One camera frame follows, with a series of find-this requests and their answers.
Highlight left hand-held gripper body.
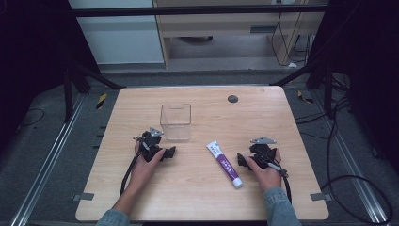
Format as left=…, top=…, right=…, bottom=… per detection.
left=133, top=126, right=166, bottom=163

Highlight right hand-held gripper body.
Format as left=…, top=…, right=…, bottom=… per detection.
left=247, top=136, right=279, bottom=170

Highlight purple and white toothpaste tube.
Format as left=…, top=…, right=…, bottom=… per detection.
left=205, top=140, right=244, bottom=189

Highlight clear plastic box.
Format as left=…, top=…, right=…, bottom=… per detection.
left=159, top=103, right=192, bottom=141

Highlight person's right hand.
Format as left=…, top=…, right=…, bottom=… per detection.
left=245, top=148, right=283, bottom=192

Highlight person's left hand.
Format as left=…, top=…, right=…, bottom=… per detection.
left=128, top=139, right=167, bottom=193

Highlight yellow and black floor tape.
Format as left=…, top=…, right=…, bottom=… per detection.
left=95, top=92, right=108, bottom=110
left=296, top=89, right=314, bottom=105

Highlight black metal stand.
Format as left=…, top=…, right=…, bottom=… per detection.
left=269, top=60, right=349, bottom=119
left=61, top=59, right=126, bottom=124

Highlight white cabinet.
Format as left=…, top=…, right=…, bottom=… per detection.
left=67, top=0, right=166, bottom=66

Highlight light wooden desk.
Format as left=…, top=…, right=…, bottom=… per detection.
left=152, top=0, right=330, bottom=68

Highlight black horizontal metal bar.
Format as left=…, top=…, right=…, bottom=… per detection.
left=70, top=4, right=330, bottom=18

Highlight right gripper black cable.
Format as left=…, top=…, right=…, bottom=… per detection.
left=263, top=153, right=293, bottom=204

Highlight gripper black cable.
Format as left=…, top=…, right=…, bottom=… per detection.
left=120, top=151, right=141, bottom=198
left=263, top=153, right=293, bottom=204

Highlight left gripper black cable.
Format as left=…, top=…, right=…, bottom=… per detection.
left=120, top=151, right=141, bottom=198

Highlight silver floor rail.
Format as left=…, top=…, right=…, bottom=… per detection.
left=8, top=93, right=88, bottom=226
left=310, top=90, right=390, bottom=225

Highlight black hanging cables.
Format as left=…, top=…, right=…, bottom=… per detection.
left=270, top=12, right=314, bottom=68

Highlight thin black floor cable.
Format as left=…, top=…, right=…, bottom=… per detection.
left=18, top=107, right=45, bottom=128

